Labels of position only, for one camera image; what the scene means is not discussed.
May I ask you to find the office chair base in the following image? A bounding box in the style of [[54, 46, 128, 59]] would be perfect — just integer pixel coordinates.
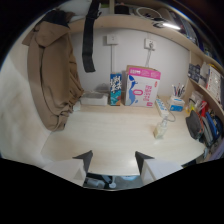
[[83, 172, 118, 190]]

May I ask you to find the blue drink carton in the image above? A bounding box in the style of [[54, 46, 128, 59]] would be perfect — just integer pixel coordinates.
[[109, 71, 123, 107]]

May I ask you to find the dark grey pouch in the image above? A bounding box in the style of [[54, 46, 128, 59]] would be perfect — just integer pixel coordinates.
[[185, 110, 204, 140]]

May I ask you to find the clear Clinique bottle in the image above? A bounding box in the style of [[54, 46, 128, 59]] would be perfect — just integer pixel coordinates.
[[152, 116, 169, 140]]

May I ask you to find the white wall socket with plug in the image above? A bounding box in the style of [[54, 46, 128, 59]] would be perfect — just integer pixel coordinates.
[[144, 38, 157, 51]]

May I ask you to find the wooden shelf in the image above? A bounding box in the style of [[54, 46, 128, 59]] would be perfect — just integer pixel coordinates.
[[68, 13, 224, 116]]

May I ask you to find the white power cable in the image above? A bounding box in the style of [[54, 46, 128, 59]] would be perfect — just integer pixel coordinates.
[[144, 46, 154, 68]]

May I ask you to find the brown hanging coat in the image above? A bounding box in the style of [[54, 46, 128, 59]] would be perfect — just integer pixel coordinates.
[[21, 9, 85, 132]]

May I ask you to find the blue white pen holder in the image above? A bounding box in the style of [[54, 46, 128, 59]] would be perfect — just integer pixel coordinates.
[[168, 94, 186, 113]]

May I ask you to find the pink and white carton box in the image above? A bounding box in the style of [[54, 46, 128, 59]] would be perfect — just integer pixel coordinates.
[[124, 64, 162, 108]]

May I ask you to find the white power strip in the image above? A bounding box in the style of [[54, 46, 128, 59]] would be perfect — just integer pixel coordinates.
[[155, 97, 171, 118]]

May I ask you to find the black hanging strap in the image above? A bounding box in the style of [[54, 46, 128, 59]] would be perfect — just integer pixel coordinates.
[[81, 0, 102, 74]]

